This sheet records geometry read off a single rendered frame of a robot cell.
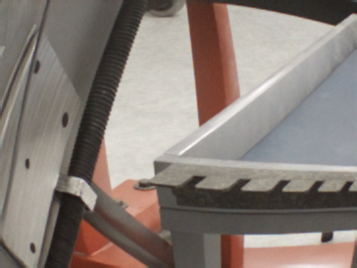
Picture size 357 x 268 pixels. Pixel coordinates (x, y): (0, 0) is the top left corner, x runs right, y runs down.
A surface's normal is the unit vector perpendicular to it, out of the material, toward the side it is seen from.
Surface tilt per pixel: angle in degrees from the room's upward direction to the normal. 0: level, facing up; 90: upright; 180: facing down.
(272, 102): 90
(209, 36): 90
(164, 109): 0
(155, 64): 0
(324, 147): 0
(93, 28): 90
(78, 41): 90
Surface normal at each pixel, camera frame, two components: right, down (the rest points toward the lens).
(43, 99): 0.88, 0.08
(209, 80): -0.46, 0.33
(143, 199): -0.08, -0.94
